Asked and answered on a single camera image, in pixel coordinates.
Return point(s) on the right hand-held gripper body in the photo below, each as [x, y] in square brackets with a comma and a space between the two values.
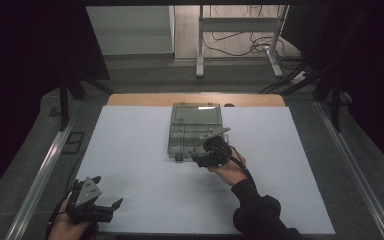
[219, 150]

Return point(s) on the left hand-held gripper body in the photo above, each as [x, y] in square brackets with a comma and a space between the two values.
[86, 200]

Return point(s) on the clear plastic compartment box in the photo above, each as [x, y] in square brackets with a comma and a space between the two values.
[190, 131]

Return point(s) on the person's right hand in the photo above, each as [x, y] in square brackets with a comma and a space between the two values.
[231, 171]

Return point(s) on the person's left hand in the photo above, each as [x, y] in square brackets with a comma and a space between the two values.
[65, 230]

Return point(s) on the floor socket plate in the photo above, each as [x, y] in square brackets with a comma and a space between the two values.
[73, 142]

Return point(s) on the white table cover sheet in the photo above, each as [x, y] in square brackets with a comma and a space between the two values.
[140, 160]

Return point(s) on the black metal stand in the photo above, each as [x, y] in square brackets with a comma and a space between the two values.
[336, 100]
[65, 100]

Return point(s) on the white power strip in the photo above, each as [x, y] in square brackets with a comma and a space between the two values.
[298, 77]

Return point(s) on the black curtain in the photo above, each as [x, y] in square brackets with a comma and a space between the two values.
[373, 66]
[20, 66]

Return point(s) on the white panel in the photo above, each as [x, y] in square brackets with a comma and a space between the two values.
[130, 30]

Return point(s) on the aluminium rail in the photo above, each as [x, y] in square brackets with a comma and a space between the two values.
[353, 170]
[40, 180]

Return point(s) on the white metal desk frame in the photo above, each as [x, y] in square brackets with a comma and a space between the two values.
[240, 24]

